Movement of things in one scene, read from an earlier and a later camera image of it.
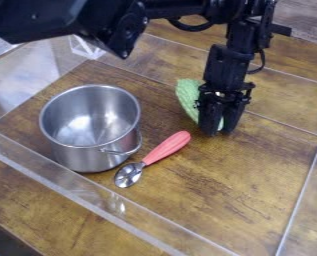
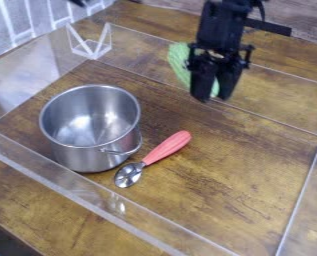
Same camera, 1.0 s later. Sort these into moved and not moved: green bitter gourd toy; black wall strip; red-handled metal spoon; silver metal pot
Moved: green bitter gourd toy
Not moved: black wall strip; silver metal pot; red-handled metal spoon
